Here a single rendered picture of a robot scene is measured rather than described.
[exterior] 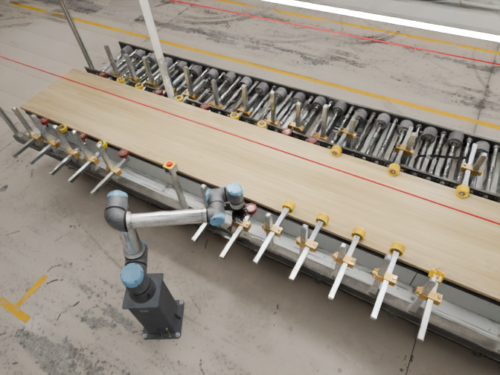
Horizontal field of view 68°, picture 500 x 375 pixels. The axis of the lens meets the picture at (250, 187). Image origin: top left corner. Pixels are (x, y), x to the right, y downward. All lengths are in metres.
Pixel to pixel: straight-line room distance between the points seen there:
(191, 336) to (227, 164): 1.43
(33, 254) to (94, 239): 0.60
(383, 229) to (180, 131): 1.85
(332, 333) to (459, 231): 1.24
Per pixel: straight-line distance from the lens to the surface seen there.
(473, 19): 1.59
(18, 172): 5.11
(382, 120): 3.44
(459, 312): 2.82
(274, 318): 3.22
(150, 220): 2.10
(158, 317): 2.97
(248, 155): 2.99
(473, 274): 2.64
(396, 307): 2.61
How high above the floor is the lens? 3.04
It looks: 51 degrees down
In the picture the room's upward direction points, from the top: 7 degrees counter-clockwise
